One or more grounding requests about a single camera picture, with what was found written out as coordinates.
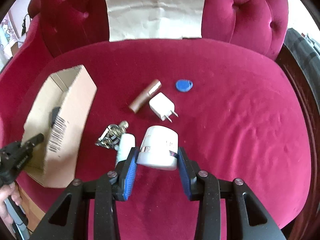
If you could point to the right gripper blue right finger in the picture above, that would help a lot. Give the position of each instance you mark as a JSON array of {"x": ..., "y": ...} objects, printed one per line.
[{"x": 188, "y": 171}]

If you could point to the white roll-on bottle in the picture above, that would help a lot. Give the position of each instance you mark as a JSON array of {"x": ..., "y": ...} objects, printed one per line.
[{"x": 127, "y": 141}]

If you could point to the brown lipstick tube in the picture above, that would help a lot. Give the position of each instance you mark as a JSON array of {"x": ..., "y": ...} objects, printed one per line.
[{"x": 145, "y": 95}]

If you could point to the white USB charger plug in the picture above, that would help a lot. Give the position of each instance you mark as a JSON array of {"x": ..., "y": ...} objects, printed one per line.
[{"x": 162, "y": 106}]

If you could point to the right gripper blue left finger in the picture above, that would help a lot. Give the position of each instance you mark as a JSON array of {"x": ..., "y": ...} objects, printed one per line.
[{"x": 128, "y": 174}]

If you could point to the cardboard box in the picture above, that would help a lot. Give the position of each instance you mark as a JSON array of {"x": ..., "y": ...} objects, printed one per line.
[{"x": 54, "y": 161}]

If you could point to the red velvet armchair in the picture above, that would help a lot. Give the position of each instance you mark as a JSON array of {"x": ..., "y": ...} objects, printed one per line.
[{"x": 240, "y": 119}]

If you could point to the black glossy device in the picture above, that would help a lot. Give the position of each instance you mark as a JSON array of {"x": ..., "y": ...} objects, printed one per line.
[{"x": 54, "y": 115}]

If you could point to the grey plaid fabric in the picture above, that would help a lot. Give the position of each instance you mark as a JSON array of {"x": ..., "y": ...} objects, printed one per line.
[{"x": 305, "y": 50}]

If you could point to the blue key fob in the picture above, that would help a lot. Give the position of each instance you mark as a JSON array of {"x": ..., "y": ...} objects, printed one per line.
[{"x": 184, "y": 85}]

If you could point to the white cream jar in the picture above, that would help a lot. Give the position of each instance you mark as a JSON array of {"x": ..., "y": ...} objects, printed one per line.
[{"x": 159, "y": 149}]

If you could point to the metal key bunch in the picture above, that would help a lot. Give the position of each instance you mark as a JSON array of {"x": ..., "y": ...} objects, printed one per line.
[{"x": 111, "y": 136}]

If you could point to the brown paper sheet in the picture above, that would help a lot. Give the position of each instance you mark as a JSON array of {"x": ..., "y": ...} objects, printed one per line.
[{"x": 154, "y": 19}]

